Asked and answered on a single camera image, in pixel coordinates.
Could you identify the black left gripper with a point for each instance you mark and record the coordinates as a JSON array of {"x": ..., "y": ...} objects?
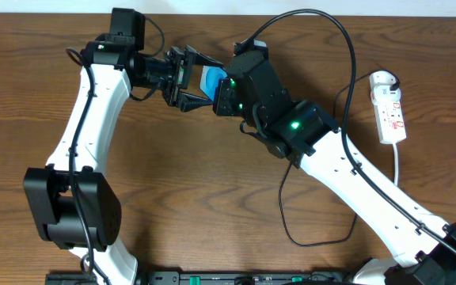
[{"x": 176, "y": 77}]

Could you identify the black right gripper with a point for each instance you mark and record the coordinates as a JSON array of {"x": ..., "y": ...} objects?
[{"x": 226, "y": 96}]

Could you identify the blue Galaxy smartphone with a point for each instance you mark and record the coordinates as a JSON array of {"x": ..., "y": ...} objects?
[{"x": 210, "y": 79}]

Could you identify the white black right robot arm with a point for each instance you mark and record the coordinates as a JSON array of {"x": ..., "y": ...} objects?
[{"x": 422, "y": 245}]

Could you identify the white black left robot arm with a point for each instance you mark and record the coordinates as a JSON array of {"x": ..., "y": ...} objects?
[{"x": 70, "y": 199}]

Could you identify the white power strip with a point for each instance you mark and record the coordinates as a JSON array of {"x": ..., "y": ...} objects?
[{"x": 385, "y": 95}]

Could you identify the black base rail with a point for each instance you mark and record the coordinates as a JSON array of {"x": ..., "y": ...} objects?
[{"x": 198, "y": 278}]

